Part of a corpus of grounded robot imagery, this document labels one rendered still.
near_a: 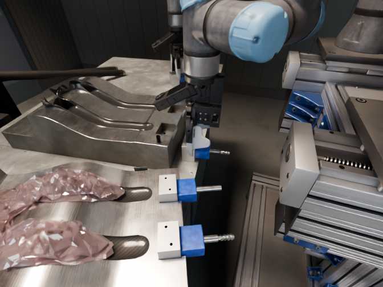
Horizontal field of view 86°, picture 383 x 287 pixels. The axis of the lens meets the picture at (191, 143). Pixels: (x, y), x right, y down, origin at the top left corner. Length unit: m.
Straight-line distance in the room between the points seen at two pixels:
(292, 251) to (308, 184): 0.84
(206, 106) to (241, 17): 0.20
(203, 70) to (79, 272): 0.39
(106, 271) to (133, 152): 0.28
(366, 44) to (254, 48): 0.51
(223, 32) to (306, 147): 0.22
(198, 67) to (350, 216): 0.36
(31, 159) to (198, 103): 0.51
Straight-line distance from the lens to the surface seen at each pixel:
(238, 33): 0.33
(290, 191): 0.38
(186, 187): 0.44
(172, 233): 0.37
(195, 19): 0.40
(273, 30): 0.34
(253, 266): 1.10
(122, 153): 0.58
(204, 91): 0.47
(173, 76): 0.99
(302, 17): 0.44
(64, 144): 0.67
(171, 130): 0.59
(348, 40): 0.81
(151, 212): 0.43
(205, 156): 0.57
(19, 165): 0.75
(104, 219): 0.43
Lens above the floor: 1.21
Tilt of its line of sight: 39 degrees down
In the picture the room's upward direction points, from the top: straight up
